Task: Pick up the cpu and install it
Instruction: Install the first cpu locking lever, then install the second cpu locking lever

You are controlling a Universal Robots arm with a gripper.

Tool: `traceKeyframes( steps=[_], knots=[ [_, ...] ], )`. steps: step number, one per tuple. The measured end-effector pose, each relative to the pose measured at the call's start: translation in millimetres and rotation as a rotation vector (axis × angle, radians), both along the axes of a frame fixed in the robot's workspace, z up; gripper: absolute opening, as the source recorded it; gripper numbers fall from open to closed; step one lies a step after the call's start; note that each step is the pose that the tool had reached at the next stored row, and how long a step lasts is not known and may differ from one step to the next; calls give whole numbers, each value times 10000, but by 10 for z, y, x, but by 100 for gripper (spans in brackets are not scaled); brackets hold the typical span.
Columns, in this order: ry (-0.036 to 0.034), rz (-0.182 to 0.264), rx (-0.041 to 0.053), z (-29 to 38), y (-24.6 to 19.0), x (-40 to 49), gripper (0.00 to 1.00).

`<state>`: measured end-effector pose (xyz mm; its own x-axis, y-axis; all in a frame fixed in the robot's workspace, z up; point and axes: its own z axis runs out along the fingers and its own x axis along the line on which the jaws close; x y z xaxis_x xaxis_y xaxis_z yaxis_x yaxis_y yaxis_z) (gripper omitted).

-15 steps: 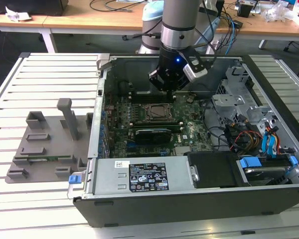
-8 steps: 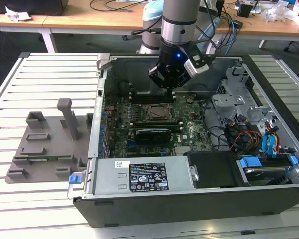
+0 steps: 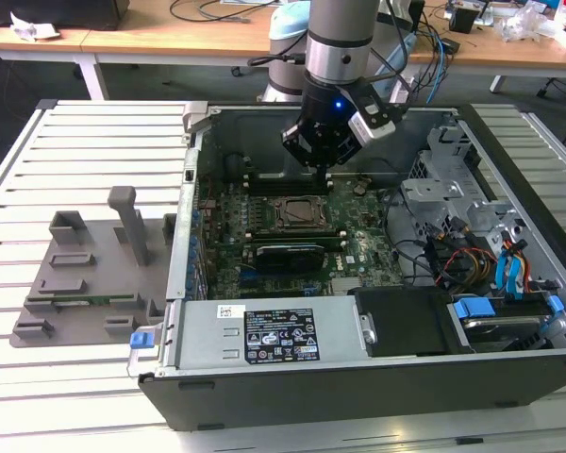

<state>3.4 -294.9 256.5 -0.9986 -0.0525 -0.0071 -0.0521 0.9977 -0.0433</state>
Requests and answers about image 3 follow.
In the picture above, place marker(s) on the wooden desk white legs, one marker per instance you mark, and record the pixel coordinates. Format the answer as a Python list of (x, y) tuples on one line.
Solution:
[(137, 40), (500, 56)]

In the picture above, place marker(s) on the green RAM stick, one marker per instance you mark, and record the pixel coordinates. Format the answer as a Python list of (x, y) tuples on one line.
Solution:
[(82, 300)]

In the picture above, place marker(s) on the blue release latch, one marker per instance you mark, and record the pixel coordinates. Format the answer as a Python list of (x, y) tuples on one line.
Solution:
[(140, 340)]

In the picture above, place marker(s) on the small black box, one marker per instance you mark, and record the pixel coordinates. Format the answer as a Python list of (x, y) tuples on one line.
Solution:
[(464, 21)]

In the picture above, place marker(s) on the black plastic shroud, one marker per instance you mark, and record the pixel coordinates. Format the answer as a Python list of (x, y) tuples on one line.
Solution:
[(405, 321)]

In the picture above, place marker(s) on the grey parts rack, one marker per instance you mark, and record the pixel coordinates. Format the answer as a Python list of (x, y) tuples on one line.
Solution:
[(104, 264)]

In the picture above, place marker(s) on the black open PC case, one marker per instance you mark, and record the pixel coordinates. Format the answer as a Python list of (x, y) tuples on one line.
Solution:
[(358, 396)]

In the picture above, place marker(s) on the black RAM stick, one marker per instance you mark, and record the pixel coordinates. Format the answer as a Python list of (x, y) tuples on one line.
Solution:
[(287, 178), (294, 243)]

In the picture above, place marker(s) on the silver chipset heatsink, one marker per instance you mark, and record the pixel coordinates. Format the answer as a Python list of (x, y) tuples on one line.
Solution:
[(346, 284)]

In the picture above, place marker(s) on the clear plastic bags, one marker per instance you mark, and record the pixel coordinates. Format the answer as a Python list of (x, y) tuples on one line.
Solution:
[(523, 23)]

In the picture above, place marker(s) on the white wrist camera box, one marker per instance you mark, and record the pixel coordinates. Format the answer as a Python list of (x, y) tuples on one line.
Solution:
[(372, 132)]

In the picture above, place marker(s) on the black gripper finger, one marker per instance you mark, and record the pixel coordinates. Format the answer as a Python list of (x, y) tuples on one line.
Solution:
[(296, 144), (348, 148)]

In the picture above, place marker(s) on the hard disk blue carrier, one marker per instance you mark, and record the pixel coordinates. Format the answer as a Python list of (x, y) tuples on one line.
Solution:
[(495, 330)]

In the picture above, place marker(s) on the coin cell battery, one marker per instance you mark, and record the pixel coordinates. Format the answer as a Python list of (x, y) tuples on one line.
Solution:
[(361, 187)]

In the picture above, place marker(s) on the black graphics card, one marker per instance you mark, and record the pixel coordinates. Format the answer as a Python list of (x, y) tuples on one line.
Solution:
[(287, 259)]

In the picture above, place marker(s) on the small black device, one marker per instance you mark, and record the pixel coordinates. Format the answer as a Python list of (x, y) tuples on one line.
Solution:
[(451, 45)]

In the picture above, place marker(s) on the black chair caster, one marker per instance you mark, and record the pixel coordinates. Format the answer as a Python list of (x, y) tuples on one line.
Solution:
[(236, 71)]

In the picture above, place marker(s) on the large black box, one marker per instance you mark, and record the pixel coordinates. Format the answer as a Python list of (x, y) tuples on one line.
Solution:
[(52, 11)]

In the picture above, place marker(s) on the silver power supply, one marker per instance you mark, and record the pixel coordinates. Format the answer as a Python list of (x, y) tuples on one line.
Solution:
[(207, 340)]

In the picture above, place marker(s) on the green motherboard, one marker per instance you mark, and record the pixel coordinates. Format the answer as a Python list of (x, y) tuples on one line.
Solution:
[(368, 245)]

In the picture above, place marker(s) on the silver CPU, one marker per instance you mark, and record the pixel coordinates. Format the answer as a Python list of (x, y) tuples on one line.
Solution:
[(302, 212)]

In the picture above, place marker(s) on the crumpled white paper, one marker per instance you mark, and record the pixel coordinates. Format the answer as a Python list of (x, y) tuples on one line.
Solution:
[(28, 29)]

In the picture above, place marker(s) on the black chair base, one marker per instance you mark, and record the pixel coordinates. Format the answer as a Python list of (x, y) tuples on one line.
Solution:
[(549, 87)]

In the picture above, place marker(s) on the silver metal drive cage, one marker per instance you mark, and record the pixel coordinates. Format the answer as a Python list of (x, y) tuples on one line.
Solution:
[(429, 193)]

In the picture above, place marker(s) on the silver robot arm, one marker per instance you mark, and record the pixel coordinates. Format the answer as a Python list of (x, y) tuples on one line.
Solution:
[(339, 42)]

